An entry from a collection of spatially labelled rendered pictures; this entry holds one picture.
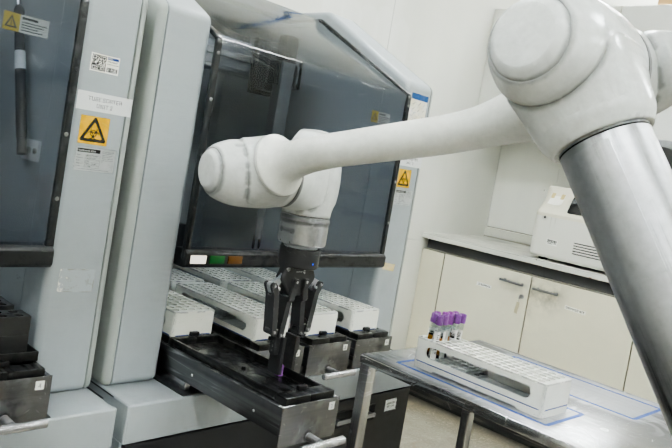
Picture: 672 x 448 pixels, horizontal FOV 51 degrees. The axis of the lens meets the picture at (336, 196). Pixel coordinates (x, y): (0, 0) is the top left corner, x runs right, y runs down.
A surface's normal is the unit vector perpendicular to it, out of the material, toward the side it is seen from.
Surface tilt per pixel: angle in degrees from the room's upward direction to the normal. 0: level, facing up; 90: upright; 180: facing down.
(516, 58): 81
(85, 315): 90
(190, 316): 90
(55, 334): 90
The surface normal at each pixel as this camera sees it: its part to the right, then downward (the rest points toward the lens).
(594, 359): -0.67, -0.07
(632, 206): -0.46, -0.17
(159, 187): 0.72, 0.16
